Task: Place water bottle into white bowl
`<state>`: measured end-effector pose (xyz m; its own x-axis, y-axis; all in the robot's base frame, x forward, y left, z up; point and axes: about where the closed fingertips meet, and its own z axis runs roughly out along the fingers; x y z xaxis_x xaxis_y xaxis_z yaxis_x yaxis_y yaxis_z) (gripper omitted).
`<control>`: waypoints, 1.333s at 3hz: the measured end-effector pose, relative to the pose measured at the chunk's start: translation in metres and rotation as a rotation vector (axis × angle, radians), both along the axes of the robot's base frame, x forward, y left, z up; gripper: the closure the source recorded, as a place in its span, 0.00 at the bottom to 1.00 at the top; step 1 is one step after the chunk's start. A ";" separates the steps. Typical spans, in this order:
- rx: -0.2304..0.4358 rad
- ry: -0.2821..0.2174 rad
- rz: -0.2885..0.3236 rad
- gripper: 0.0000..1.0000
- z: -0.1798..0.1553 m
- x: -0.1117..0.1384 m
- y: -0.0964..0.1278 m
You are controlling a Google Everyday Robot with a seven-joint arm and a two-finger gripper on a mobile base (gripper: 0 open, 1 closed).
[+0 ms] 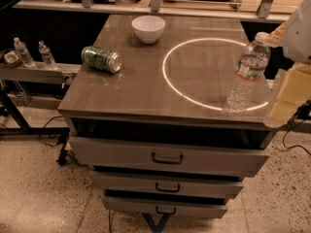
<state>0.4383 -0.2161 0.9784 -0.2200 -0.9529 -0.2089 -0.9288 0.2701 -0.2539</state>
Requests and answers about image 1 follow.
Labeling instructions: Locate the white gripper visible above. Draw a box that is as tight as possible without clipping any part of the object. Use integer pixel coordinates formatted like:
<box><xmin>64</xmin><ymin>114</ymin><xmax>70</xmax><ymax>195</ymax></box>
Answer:
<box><xmin>263</xmin><ymin>0</ymin><xmax>311</xmax><ymax>128</ymax></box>

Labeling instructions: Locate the bottom grey drawer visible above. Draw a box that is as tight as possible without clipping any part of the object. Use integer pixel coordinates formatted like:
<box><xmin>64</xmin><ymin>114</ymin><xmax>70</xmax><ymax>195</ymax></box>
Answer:
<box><xmin>102</xmin><ymin>196</ymin><xmax>227</xmax><ymax>218</ymax></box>

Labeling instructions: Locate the small water bottle left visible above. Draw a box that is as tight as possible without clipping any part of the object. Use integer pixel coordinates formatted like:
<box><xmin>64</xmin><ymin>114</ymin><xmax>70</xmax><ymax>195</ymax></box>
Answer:
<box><xmin>14</xmin><ymin>37</ymin><xmax>35</xmax><ymax>67</ymax></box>

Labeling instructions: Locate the green soda can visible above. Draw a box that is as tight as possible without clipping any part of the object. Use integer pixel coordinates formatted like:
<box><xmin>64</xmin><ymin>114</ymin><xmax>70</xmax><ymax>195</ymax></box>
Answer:
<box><xmin>81</xmin><ymin>46</ymin><xmax>121</xmax><ymax>74</ymax></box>

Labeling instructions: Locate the small water bottle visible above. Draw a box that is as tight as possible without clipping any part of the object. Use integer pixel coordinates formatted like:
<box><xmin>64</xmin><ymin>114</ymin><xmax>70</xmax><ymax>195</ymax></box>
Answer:
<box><xmin>14</xmin><ymin>37</ymin><xmax>35</xmax><ymax>67</ymax></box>
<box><xmin>38</xmin><ymin>41</ymin><xmax>56</xmax><ymax>69</ymax></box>

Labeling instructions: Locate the middle grey drawer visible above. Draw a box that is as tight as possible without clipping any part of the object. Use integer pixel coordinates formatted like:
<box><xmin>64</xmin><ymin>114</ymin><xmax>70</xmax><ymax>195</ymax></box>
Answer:
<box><xmin>90</xmin><ymin>171</ymin><xmax>243</xmax><ymax>199</ymax></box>

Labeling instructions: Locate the grey drawer cabinet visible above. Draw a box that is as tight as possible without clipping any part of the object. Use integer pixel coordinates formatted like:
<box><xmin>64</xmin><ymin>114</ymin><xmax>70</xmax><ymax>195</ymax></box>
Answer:
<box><xmin>59</xmin><ymin>15</ymin><xmax>274</xmax><ymax>206</ymax></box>

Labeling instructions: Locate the small water bottle right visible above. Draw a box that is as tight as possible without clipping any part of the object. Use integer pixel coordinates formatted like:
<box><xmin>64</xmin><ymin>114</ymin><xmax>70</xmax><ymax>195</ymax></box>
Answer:
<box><xmin>38</xmin><ymin>41</ymin><xmax>56</xmax><ymax>69</ymax></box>

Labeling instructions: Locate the black floor cable right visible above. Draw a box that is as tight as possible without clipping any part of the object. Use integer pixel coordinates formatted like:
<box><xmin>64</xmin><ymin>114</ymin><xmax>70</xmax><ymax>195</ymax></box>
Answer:
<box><xmin>282</xmin><ymin>118</ymin><xmax>311</xmax><ymax>156</ymax></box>

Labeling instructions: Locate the white ceramic bowl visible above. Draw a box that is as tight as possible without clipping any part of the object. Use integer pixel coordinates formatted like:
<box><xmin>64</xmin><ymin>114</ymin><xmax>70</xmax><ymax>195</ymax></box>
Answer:
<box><xmin>131</xmin><ymin>16</ymin><xmax>166</xmax><ymax>44</ymax></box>

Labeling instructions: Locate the dark bowl on shelf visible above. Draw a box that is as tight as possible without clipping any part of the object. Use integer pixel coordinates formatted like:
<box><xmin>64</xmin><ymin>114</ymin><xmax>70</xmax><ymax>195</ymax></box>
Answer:
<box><xmin>0</xmin><ymin>49</ymin><xmax>21</xmax><ymax>69</ymax></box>

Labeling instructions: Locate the grey drawer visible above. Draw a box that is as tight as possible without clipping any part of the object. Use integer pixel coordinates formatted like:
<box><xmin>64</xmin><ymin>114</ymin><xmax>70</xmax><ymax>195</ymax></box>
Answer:
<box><xmin>90</xmin><ymin>171</ymin><xmax>243</xmax><ymax>199</ymax></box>
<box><xmin>102</xmin><ymin>196</ymin><xmax>227</xmax><ymax>218</ymax></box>
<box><xmin>69</xmin><ymin>137</ymin><xmax>268</xmax><ymax>177</ymax></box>

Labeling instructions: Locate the clear plastic water bottle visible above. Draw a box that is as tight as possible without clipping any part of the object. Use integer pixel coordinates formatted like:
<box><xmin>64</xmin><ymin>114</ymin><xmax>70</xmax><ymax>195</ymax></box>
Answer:
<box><xmin>223</xmin><ymin>32</ymin><xmax>271</xmax><ymax>116</ymax></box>

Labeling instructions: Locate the top grey drawer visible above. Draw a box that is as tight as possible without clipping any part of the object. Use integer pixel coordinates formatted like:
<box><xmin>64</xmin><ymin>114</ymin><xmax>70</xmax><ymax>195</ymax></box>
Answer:
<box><xmin>69</xmin><ymin>137</ymin><xmax>268</xmax><ymax>177</ymax></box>

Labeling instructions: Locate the metal side shelf left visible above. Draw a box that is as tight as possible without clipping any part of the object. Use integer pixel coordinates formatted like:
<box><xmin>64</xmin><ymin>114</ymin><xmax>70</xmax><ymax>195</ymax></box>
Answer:
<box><xmin>0</xmin><ymin>62</ymin><xmax>81</xmax><ymax>84</ymax></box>

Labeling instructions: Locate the black floor cable left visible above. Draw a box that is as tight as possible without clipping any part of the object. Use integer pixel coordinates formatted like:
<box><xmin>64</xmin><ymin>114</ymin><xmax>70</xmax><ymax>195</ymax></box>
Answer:
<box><xmin>37</xmin><ymin>115</ymin><xmax>71</xmax><ymax>148</ymax></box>

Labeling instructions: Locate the black floor cable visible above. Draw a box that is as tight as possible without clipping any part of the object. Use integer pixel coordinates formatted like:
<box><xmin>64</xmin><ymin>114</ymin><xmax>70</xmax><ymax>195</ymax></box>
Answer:
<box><xmin>282</xmin><ymin>118</ymin><xmax>311</xmax><ymax>156</ymax></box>
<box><xmin>37</xmin><ymin>115</ymin><xmax>71</xmax><ymax>148</ymax></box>

